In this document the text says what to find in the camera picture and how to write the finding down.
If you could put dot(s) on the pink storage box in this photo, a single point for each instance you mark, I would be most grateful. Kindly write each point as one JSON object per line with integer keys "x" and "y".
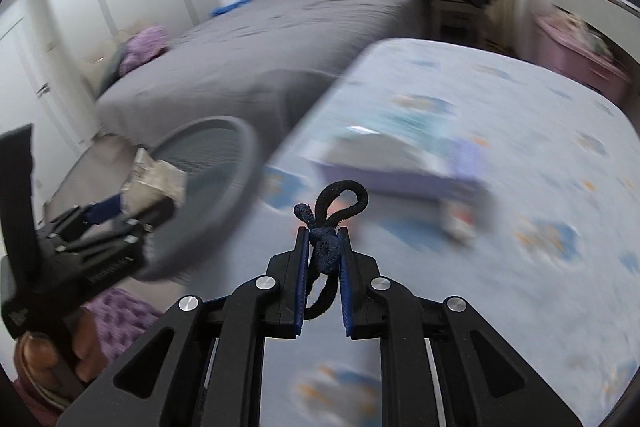
{"x": 580, "y": 62}

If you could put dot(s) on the blue cloth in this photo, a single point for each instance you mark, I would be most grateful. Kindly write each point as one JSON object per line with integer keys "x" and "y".
{"x": 227, "y": 7}

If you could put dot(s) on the grey bed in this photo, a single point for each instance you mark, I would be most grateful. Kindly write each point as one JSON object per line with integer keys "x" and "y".
{"x": 260, "y": 47}

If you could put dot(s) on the blue white plastic wrapper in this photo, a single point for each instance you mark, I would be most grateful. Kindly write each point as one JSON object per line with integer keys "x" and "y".
{"x": 395, "y": 127}

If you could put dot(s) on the person's left forearm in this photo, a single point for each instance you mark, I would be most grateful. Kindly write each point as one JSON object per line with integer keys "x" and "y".
{"x": 117, "y": 314}

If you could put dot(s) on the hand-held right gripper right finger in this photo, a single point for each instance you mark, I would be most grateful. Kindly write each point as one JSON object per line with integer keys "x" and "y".
{"x": 345, "y": 282}

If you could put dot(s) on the purple box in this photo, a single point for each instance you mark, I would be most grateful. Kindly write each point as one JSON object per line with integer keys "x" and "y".
{"x": 400, "y": 179}

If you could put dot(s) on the purple fuzzy blanket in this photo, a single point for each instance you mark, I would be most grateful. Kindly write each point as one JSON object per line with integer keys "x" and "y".
{"x": 145, "y": 47}

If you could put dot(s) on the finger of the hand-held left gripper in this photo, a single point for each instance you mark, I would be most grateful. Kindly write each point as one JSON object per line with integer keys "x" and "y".
{"x": 102, "y": 209}
{"x": 145, "y": 222}

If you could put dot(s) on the pile of clothes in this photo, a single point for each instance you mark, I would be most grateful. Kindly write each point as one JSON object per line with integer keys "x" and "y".
{"x": 585, "y": 32}

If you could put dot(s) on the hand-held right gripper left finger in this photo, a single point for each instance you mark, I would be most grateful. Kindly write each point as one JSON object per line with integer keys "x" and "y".
{"x": 301, "y": 277}

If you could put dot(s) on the white window ledge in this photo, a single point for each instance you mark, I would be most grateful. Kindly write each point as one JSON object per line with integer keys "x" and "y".
{"x": 600, "y": 4}

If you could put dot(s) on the printed paper wrapper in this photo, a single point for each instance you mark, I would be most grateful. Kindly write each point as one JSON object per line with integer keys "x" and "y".
{"x": 155, "y": 179}

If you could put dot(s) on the grey perforated plastic basket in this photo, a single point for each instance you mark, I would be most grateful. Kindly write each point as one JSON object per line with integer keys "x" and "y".
{"x": 220, "y": 187}

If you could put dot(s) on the person's left hand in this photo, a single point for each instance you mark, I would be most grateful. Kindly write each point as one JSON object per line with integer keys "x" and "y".
{"x": 35, "y": 354}

